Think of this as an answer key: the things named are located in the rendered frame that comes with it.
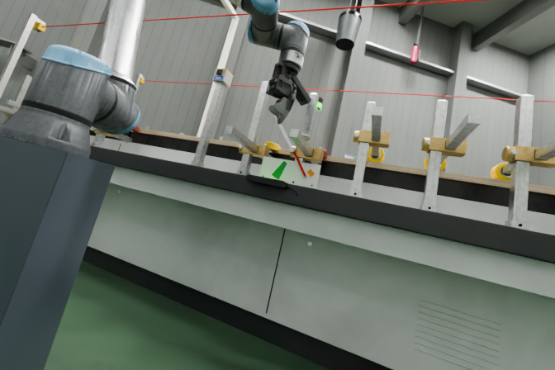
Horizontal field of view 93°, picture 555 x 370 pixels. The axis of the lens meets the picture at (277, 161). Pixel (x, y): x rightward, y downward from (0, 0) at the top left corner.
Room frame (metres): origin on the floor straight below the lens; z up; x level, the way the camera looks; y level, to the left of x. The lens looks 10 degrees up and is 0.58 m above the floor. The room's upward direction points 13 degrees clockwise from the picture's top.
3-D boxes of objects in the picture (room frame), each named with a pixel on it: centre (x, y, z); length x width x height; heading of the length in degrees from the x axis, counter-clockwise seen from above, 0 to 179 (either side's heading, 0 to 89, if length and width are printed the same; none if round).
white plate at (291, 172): (1.10, -0.06, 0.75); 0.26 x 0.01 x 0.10; 68
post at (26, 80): (1.95, 2.00, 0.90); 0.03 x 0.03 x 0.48; 68
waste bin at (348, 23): (5.18, -0.83, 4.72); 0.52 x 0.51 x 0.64; 8
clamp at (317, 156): (1.11, -0.11, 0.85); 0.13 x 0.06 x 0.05; 68
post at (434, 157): (0.93, -0.56, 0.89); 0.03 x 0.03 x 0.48; 68
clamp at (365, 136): (1.01, -0.35, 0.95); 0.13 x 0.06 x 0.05; 68
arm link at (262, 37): (0.88, 0.15, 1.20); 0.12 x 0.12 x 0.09; 1
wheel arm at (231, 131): (1.15, 0.12, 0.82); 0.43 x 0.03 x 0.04; 158
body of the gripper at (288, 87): (0.88, 0.04, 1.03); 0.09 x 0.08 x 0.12; 122
